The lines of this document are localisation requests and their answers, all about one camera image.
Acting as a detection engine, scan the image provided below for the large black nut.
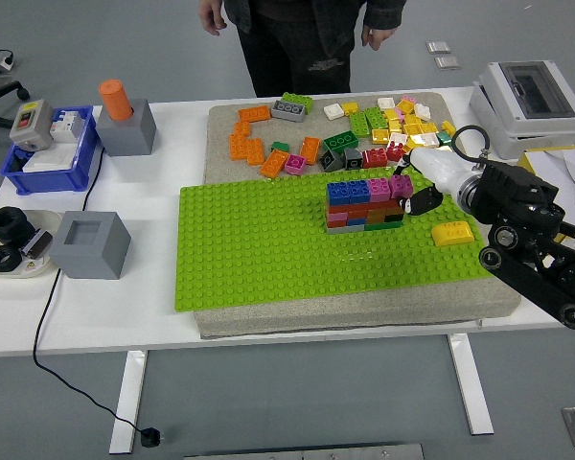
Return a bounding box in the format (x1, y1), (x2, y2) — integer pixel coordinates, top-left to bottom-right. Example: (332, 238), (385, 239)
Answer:
(0, 206), (36, 248)

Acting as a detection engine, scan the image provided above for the white electrical enclosure box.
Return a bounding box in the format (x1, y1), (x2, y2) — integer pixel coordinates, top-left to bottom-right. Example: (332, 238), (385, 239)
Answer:
(469, 58), (575, 160)

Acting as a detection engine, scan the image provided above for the grey push-button switch box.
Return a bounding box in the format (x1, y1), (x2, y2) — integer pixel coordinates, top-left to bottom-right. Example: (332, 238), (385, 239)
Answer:
(9, 98), (56, 152)

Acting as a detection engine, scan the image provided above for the person's left hand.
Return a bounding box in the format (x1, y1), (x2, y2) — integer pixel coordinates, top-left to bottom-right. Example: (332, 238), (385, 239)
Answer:
(361, 21), (399, 54)

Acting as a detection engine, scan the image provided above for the white sheet with yellow edge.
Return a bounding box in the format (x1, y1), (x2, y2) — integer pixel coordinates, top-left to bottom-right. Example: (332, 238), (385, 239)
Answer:
(517, 147), (575, 253)

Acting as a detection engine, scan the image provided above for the black power plug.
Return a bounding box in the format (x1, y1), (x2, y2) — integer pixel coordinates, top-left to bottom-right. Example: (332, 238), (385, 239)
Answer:
(139, 425), (164, 449)

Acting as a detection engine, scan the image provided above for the black power cable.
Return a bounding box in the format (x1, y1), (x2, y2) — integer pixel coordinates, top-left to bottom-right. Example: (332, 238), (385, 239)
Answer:
(32, 145), (146, 435)

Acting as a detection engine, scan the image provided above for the grey-brown foam mat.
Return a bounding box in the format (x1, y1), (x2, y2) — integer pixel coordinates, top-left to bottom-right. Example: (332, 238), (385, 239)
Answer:
(194, 90), (523, 341)

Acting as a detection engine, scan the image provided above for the black grey sloped brick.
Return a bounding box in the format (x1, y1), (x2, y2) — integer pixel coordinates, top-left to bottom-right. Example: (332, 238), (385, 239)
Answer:
(342, 148), (366, 172)

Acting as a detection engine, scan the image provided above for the white tray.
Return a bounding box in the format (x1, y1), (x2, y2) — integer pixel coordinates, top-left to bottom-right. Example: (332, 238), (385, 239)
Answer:
(0, 208), (64, 280)

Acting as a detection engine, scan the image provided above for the yellow curved toy brick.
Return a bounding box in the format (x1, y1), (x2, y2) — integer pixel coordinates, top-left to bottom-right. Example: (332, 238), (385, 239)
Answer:
(430, 220), (476, 248)

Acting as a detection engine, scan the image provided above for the green studded baseplate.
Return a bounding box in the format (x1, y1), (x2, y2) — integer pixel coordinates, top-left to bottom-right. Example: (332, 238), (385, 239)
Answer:
(172, 162), (499, 312)

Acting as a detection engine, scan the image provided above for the orange cylinder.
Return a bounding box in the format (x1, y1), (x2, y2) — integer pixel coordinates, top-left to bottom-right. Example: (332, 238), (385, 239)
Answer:
(98, 79), (136, 123)

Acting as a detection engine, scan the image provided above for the grey block with square hole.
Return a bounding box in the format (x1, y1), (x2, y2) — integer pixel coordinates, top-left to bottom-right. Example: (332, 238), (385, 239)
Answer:
(48, 210), (132, 281)

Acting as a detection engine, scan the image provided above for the lime green long brick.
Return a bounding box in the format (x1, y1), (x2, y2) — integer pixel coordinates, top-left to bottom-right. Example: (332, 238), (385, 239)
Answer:
(281, 92), (314, 116)

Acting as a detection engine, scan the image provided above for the magenta toy brick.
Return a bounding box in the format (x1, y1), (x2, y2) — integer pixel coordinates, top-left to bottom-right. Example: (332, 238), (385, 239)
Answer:
(283, 153), (309, 176)
(388, 173), (414, 199)

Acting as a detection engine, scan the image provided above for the black grey toy brick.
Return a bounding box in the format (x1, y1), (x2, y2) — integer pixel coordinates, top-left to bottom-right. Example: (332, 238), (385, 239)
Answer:
(317, 149), (344, 173)

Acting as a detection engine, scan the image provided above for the blue plastic bin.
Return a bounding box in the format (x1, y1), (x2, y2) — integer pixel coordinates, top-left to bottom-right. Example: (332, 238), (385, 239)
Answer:
(0, 104), (101, 196)

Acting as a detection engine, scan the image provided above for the long red toy brick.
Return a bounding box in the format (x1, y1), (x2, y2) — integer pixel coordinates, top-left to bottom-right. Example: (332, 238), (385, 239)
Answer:
(326, 203), (371, 217)

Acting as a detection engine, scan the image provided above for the black office chair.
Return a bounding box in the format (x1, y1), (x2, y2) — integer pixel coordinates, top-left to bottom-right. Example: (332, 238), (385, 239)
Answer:
(0, 15), (31, 128)

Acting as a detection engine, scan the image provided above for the person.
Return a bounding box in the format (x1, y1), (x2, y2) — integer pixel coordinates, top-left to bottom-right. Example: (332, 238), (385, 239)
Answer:
(197, 0), (408, 99)

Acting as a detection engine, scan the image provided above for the white circuit breaker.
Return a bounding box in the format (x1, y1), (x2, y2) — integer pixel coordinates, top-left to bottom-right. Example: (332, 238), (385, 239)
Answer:
(49, 108), (85, 145)

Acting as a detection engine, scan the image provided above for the grey long toy brick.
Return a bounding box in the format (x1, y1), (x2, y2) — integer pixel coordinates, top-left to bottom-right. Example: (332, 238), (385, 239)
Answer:
(269, 100), (306, 122)

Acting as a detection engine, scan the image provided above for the white table leg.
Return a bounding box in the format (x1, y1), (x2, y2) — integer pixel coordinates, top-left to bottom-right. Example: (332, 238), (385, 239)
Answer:
(108, 350), (150, 454)
(447, 333), (495, 436)

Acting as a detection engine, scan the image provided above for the lime green toy brick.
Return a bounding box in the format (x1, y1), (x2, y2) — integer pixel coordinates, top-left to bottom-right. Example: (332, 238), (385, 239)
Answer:
(363, 105), (390, 131)
(348, 110), (373, 137)

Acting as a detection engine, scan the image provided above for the grey block with round hole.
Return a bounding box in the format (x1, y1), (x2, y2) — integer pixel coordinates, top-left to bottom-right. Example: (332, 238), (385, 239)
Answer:
(96, 99), (156, 157)

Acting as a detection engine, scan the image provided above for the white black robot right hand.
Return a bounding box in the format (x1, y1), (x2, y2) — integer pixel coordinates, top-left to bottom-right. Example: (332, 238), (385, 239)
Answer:
(392, 147), (476, 217)

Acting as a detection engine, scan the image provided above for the white wall switch plate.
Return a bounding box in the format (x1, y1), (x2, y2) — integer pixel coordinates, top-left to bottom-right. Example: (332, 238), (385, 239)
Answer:
(20, 143), (76, 174)

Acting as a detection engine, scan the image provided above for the person's right hand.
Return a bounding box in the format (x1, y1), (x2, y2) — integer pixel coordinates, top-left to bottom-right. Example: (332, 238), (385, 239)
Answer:
(197, 0), (229, 36)

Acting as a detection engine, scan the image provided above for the dark green long brick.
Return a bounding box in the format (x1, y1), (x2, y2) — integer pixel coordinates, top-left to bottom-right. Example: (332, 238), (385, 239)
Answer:
(321, 129), (358, 155)

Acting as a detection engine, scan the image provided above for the dark cylindrical part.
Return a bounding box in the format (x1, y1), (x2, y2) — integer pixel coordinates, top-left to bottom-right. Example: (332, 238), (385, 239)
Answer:
(20, 228), (55, 261)

